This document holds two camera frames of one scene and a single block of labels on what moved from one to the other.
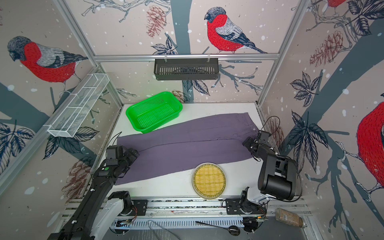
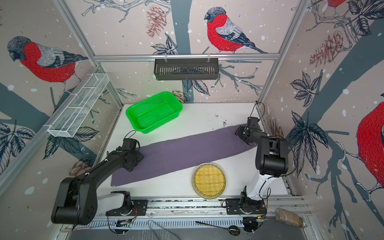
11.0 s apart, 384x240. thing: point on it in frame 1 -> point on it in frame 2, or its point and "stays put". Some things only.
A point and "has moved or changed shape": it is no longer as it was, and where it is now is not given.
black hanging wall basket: x=186 y=69 stays put
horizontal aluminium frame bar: x=105 y=57 stays put
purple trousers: x=184 y=149 has moved or changed shape
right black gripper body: x=251 y=142 -> x=242 y=131
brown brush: x=286 y=216 stays put
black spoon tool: x=233 y=230 stays put
